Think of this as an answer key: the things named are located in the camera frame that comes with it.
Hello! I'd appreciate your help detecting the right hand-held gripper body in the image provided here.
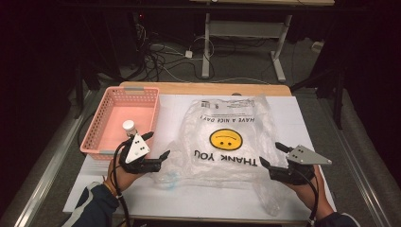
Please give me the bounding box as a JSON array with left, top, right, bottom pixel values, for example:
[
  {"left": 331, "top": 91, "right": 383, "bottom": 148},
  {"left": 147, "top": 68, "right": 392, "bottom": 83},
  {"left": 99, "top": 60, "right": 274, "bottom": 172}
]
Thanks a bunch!
[{"left": 268, "top": 144, "right": 333, "bottom": 186}]

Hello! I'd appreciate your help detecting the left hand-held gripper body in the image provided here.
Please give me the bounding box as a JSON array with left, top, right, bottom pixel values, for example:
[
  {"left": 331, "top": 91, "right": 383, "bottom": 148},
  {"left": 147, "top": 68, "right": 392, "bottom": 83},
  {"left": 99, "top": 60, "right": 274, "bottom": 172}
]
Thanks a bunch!
[{"left": 118, "top": 133, "right": 163, "bottom": 175}]

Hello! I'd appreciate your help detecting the small bottle with white cap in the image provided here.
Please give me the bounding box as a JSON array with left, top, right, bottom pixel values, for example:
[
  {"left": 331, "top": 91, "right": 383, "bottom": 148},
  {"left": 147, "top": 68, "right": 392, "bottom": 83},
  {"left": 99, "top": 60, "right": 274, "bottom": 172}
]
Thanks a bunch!
[{"left": 121, "top": 119, "right": 139, "bottom": 139}]

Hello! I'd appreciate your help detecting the pink plastic basket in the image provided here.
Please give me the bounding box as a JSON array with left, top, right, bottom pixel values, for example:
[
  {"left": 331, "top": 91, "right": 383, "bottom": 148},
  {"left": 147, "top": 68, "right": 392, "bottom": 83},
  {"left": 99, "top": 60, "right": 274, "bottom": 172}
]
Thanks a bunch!
[{"left": 79, "top": 86, "right": 161, "bottom": 161}]

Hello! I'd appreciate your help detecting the clear plastic bag with smiley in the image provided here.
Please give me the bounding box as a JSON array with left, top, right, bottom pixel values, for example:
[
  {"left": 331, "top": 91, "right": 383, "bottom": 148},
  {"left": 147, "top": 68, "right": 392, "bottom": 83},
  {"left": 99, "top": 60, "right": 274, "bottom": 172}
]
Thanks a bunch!
[{"left": 150, "top": 94, "right": 289, "bottom": 218}]

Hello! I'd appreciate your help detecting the person's left hand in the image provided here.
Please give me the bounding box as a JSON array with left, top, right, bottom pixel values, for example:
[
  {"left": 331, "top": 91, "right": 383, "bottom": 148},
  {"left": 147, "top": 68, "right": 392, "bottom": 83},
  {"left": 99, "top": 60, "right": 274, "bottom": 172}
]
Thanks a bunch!
[{"left": 106, "top": 154, "right": 147, "bottom": 192}]

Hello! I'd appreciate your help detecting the person's right hand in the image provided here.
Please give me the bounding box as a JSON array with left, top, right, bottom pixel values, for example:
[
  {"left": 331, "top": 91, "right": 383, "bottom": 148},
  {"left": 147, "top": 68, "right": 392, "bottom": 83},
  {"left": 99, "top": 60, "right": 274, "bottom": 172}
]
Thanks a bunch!
[{"left": 284, "top": 165, "right": 329, "bottom": 207}]

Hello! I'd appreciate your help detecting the white table mat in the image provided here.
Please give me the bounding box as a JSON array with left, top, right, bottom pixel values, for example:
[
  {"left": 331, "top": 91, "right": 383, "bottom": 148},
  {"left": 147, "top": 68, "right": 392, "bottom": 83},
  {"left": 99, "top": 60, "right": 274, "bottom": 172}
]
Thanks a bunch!
[{"left": 62, "top": 94, "right": 337, "bottom": 223}]

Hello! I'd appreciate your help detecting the black stand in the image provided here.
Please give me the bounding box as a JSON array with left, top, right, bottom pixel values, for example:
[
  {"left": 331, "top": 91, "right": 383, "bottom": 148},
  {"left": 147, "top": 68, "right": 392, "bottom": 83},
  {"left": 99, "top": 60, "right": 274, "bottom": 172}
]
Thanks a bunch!
[
  {"left": 290, "top": 61, "right": 347, "bottom": 131},
  {"left": 73, "top": 58, "right": 102, "bottom": 120}
]

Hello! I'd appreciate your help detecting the white power strip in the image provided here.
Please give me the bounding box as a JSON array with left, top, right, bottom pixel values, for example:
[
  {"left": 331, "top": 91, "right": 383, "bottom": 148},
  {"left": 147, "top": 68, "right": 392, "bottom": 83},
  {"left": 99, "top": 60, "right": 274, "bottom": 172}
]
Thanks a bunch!
[{"left": 311, "top": 40, "right": 325, "bottom": 54}]

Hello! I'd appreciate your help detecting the white metal-framed desk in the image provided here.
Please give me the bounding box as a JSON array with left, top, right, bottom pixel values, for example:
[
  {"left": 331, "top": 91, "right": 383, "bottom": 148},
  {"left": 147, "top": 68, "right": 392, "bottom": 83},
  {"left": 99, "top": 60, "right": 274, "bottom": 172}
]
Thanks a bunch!
[{"left": 188, "top": 0, "right": 336, "bottom": 83}]

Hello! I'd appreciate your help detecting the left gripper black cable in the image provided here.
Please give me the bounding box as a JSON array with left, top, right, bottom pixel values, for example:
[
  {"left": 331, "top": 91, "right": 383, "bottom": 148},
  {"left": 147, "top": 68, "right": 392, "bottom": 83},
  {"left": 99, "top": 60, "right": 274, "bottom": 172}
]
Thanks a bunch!
[{"left": 112, "top": 140, "right": 132, "bottom": 227}]

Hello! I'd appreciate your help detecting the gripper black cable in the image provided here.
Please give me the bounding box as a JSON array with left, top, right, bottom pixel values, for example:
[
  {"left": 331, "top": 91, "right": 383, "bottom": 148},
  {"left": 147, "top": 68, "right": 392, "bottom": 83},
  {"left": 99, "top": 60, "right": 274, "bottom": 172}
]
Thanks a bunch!
[
  {"left": 296, "top": 166, "right": 319, "bottom": 227},
  {"left": 112, "top": 140, "right": 132, "bottom": 227}
]

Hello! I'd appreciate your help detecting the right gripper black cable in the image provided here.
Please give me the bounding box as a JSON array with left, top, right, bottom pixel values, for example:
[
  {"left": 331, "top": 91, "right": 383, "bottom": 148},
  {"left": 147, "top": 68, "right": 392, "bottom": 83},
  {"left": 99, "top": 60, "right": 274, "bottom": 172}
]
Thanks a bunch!
[{"left": 296, "top": 166, "right": 319, "bottom": 227}]

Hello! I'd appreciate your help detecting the metal floor rail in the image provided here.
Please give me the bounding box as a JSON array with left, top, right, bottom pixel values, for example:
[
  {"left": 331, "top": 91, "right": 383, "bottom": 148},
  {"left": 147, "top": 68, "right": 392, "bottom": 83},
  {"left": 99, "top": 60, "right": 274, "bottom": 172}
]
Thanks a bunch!
[
  {"left": 13, "top": 90, "right": 96, "bottom": 227},
  {"left": 326, "top": 103, "right": 392, "bottom": 227}
]

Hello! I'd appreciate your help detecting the tangle of floor cables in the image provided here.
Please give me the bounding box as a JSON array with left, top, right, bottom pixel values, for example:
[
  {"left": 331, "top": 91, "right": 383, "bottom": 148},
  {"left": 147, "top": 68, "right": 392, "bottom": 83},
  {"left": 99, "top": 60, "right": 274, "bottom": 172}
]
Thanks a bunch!
[{"left": 131, "top": 23, "right": 218, "bottom": 83}]

